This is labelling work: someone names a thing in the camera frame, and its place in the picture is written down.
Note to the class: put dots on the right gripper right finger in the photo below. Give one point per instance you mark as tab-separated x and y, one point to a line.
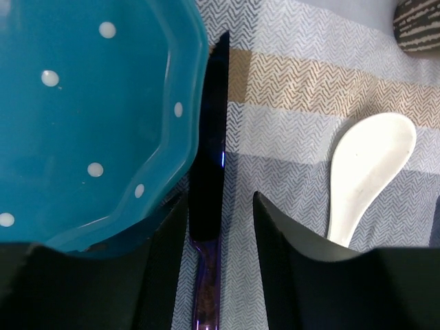
310	282

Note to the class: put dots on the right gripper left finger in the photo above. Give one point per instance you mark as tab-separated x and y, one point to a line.
126	282

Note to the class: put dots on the white ceramic spoon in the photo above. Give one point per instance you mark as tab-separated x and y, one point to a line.
366	159

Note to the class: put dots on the purple knife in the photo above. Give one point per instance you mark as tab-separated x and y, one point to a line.
206	179

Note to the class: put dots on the teal dotted plate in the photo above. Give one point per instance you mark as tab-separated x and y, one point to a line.
100	104

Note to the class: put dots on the blue beige checked cloth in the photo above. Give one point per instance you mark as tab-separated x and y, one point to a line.
301	73

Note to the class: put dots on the brown mug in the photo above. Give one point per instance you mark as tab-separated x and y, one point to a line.
416	27

